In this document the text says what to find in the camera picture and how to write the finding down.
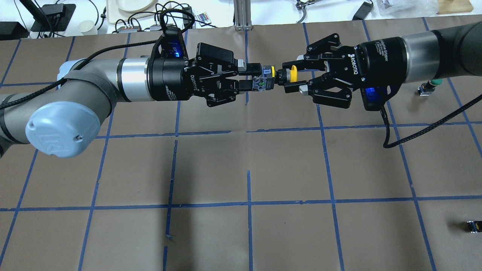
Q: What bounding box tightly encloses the wooden cutting board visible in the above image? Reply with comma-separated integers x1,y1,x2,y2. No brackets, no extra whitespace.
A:
437,0,474,14

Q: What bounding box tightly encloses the black button contact block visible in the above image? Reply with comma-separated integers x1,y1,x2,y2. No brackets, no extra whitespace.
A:
465,220,482,233

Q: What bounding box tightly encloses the white paper cup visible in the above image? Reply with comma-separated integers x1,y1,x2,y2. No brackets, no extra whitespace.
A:
78,20,98,36

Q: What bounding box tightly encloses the yellow push button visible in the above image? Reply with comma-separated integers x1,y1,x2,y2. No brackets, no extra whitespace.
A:
251,65,299,93

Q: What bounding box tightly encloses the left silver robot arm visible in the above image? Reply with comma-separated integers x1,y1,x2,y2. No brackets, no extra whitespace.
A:
1,31,263,158

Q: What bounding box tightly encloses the black power adapter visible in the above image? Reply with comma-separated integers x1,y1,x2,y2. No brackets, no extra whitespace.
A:
352,0,374,21

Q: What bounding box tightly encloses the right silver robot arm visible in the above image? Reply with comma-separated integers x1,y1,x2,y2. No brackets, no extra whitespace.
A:
275,22,482,111

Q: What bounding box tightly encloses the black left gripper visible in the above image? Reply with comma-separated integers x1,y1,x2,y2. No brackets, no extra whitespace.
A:
146,36,262,107

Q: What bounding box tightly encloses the beige tray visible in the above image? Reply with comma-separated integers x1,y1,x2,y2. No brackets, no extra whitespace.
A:
106,0,159,24

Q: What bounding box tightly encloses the beige round plate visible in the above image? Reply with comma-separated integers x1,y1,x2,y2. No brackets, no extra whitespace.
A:
115,0,155,13

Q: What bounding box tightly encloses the small usb hub box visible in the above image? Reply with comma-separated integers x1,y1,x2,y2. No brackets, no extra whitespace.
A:
115,24,139,33

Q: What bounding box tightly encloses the aluminium frame post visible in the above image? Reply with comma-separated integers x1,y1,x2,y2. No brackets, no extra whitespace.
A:
233,0,253,31

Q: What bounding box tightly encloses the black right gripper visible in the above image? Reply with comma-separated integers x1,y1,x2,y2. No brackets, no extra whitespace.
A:
282,33,407,111

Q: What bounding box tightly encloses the green push button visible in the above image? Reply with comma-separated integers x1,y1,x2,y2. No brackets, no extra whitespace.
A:
417,79,443,97

